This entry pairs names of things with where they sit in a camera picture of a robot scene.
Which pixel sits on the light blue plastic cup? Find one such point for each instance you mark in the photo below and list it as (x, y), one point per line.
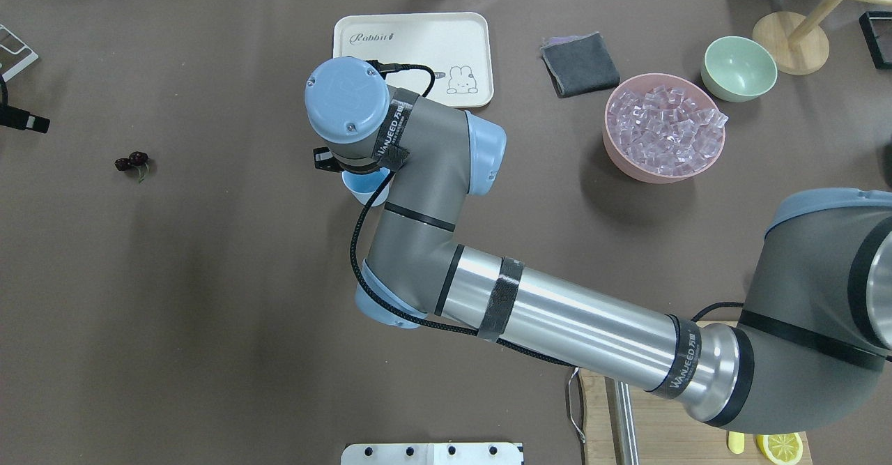
(363, 187)

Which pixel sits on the upper lemon slice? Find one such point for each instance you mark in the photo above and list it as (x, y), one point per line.
(786, 448)

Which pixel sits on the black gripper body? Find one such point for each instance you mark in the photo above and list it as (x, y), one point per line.
(337, 166)

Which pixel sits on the clear acrylic stand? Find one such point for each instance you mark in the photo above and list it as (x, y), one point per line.
(16, 55)

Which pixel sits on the black device left edge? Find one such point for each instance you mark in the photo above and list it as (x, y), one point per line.
(21, 119)

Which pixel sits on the mint green bowl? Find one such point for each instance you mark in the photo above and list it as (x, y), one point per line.
(737, 69)

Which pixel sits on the cream rabbit tray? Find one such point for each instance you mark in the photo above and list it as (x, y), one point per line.
(455, 45)

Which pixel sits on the grey folded cloth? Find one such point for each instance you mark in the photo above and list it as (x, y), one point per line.
(579, 64)

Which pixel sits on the dark red cherries pair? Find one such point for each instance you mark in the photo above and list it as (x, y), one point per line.
(137, 161)

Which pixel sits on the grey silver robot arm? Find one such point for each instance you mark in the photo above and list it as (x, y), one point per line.
(811, 341)

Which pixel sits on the yellow plastic knife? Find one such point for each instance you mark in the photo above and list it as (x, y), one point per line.
(736, 442)

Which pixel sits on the bamboo cutting board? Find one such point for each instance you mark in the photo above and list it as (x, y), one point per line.
(664, 434)

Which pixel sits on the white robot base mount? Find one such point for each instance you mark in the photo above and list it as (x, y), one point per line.
(434, 453)

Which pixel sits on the wooden cup stand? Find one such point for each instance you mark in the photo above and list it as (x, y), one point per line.
(797, 43)

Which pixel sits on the pile of clear ice cubes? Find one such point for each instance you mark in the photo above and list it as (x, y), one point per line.
(662, 130)

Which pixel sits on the pink bowl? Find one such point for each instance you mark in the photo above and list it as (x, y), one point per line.
(624, 151)

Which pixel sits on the steel muddler black tip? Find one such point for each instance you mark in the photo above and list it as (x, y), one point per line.
(625, 433)

